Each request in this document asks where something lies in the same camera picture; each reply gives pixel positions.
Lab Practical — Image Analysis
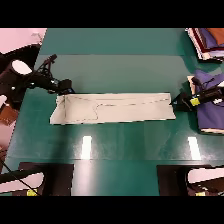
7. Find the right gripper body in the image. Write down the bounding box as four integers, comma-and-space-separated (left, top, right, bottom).
169, 91, 201, 113

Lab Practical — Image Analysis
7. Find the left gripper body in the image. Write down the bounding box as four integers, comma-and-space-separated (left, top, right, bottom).
49, 78, 76, 96

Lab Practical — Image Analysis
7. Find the white T-shirt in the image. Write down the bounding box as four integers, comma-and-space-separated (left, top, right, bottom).
49, 92, 177, 126

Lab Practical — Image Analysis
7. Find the white striped garment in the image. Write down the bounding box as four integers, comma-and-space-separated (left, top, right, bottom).
185, 27, 224, 64

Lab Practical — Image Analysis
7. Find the blue garment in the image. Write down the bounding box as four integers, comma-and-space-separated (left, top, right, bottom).
198, 27, 224, 54

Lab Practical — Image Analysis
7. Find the orange garment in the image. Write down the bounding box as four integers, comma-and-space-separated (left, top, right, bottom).
206, 27, 224, 46

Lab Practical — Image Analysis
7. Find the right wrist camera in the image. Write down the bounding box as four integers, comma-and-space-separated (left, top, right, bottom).
191, 76, 204, 90

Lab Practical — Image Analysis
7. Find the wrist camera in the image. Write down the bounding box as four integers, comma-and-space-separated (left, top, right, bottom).
34, 53, 59, 82
191, 76, 204, 90

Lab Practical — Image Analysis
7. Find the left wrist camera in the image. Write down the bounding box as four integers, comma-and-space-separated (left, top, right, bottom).
34, 53, 59, 82

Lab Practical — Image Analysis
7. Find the black cable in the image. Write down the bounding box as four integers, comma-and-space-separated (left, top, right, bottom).
0, 156, 42, 197

